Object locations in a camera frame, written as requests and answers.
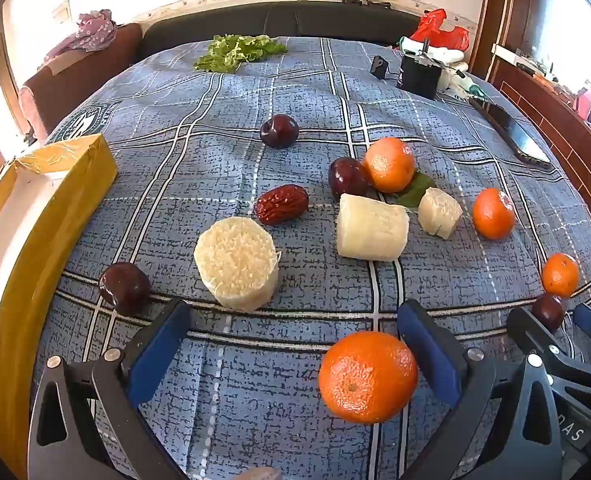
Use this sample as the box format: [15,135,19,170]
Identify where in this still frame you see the red plastic bag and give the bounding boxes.
[409,8,470,52]

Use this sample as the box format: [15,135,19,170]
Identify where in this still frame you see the red date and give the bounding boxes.
[254,184,309,226]

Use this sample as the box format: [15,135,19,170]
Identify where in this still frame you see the black box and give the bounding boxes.
[396,52,442,101]

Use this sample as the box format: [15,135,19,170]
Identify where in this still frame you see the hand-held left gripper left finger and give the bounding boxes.
[27,299,192,480]

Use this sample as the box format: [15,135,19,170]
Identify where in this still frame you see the wooden side shelf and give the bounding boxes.
[490,42,591,241]

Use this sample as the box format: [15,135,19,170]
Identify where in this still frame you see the long peeled sugarcane piece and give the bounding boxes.
[336,193,410,262]

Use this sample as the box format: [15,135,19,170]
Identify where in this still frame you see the dark purple plum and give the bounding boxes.
[328,157,369,199]
[260,114,299,149]
[531,293,566,333]
[98,261,151,317]

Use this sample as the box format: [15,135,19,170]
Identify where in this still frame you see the black sofa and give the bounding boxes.
[140,1,426,56]

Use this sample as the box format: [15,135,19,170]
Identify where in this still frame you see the wooden glass doors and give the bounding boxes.
[0,10,31,211]

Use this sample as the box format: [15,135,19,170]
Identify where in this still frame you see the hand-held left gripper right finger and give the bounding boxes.
[397,299,563,480]

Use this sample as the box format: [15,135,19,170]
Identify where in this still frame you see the yellow cardboard tray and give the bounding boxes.
[0,134,119,480]

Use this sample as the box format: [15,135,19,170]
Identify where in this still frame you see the orange with green leaf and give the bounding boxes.
[363,137,417,194]

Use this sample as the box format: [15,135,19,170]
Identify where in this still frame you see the small peeled sugarcane piece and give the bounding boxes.
[417,187,463,240]

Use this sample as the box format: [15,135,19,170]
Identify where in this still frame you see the small orange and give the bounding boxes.
[472,188,517,240]
[541,253,581,299]

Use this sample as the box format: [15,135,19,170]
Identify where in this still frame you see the large orange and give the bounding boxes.
[318,331,419,425]

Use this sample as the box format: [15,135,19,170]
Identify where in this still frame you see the green lettuce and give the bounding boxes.
[194,34,289,74]

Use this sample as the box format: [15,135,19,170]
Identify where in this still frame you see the green leaf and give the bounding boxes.
[393,171,436,208]

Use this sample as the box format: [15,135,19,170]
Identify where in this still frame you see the black smartphone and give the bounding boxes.
[469,97,552,170]

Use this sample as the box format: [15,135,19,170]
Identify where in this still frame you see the round peeled sugarcane piece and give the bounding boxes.
[194,217,282,312]

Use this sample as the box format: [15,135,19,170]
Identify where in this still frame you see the brown armchair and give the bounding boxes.
[18,22,144,143]

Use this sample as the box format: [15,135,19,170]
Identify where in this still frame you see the purple floral cloth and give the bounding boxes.
[43,9,118,66]

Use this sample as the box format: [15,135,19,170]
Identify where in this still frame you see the wooden door frame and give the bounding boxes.
[475,0,531,81]

